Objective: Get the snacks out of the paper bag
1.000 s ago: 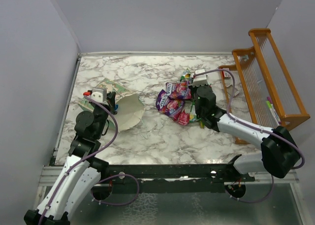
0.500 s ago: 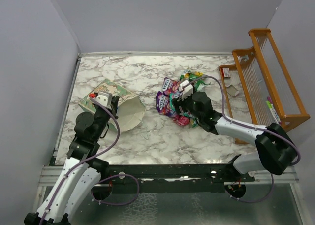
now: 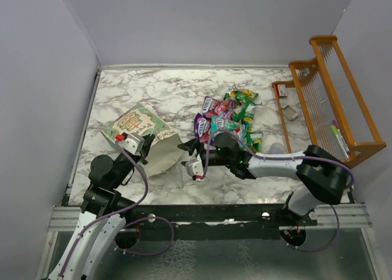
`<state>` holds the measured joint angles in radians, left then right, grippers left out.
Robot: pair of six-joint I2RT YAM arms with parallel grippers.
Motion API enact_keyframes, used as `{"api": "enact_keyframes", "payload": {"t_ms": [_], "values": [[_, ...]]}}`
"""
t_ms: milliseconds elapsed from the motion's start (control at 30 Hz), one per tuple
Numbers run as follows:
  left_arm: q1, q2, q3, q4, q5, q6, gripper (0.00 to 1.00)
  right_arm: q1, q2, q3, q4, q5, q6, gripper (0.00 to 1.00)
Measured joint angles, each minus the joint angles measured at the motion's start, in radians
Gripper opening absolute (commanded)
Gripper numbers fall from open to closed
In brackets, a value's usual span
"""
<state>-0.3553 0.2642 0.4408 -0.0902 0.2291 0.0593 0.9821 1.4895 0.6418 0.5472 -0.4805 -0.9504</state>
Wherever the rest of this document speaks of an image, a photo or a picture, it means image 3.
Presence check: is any wooden tiered rack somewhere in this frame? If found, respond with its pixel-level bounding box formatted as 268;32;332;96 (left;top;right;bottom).
272;35;386;168

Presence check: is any purple pink snack packet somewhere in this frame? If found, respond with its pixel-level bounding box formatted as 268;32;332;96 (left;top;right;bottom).
202;96;236;119

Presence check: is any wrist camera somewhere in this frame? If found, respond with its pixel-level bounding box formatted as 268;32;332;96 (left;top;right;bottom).
185;157;205;181
115;133;145;155

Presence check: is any purple marker pen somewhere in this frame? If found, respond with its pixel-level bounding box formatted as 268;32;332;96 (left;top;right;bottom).
332;120;349;152

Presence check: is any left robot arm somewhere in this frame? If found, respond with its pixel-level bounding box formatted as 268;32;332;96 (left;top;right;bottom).
47;132;156;279

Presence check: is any green printed paper bag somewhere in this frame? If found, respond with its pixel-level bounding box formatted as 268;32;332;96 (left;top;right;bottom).
101;104;182;177

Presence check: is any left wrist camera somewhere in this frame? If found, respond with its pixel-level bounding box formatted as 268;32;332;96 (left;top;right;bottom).
115;133;145;155

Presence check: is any teal pink snack packet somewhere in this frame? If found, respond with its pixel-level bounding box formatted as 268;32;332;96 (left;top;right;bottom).
211;116;247;142

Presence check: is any green marker pen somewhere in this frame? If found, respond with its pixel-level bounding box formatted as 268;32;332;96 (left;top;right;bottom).
331;124;350;159

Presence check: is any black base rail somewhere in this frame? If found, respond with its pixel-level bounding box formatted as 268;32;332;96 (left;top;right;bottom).
115;203;317;248

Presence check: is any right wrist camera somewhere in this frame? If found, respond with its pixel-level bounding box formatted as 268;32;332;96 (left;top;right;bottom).
185;157;205;181

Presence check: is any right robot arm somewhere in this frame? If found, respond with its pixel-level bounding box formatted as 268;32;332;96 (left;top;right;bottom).
178;130;354;225

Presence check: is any yellow green snack packet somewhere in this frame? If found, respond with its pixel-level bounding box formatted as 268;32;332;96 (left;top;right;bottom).
224;86;258;104

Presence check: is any small clear plastic cup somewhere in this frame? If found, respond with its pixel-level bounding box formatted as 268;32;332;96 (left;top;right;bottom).
269;142;285;154

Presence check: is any small grey cardboard box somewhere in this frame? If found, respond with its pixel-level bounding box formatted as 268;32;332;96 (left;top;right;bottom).
281;105;298;121

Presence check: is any red white small box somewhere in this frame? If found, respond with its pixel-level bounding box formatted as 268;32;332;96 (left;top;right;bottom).
276;84;288;98

